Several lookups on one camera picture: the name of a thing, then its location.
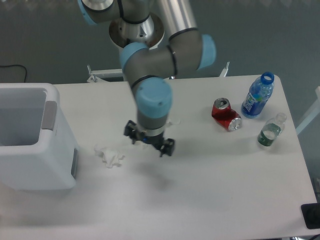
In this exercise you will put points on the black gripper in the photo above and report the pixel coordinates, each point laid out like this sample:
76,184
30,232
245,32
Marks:
166,147

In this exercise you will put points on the white paper ball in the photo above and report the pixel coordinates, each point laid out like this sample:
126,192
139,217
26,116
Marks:
109,156

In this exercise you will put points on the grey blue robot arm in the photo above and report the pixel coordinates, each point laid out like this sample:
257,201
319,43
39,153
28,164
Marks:
146,69

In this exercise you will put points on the long white crumpled paper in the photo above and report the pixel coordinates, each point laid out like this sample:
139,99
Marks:
172,122

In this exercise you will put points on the crushed red soda can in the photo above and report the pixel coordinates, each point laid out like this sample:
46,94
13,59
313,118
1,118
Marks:
225,116

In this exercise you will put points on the white plastic bin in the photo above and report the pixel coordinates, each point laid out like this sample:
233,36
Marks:
38,150

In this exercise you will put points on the blue plastic drink bottle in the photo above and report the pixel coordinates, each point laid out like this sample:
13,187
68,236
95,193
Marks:
259,93

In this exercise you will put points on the clear green label bottle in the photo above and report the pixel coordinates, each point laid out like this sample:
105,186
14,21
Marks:
272,129

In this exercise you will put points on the black device at edge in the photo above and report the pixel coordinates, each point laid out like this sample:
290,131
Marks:
311,215

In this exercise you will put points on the white frame at right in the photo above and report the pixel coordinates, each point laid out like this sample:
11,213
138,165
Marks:
312,112

